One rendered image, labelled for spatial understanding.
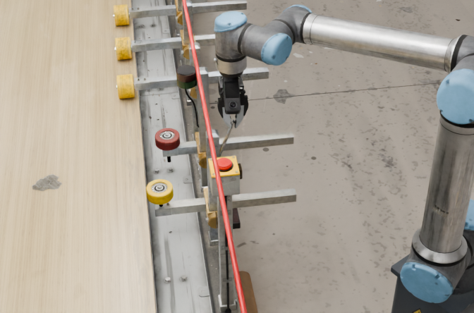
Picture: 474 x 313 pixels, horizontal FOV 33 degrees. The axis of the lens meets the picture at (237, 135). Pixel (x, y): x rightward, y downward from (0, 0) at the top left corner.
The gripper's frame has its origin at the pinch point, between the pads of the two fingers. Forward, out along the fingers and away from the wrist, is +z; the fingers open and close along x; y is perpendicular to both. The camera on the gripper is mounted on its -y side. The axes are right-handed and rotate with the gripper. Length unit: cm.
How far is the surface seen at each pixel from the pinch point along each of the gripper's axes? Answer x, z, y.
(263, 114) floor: -33, 102, 139
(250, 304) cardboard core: -6, 93, 7
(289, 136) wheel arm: -20.0, 15.2, 11.1
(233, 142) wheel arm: -1.3, 15.1, 10.5
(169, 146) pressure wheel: 19.7, 11.8, 7.9
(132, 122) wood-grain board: 30.8, 11.0, 21.2
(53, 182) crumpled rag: 55, 9, -7
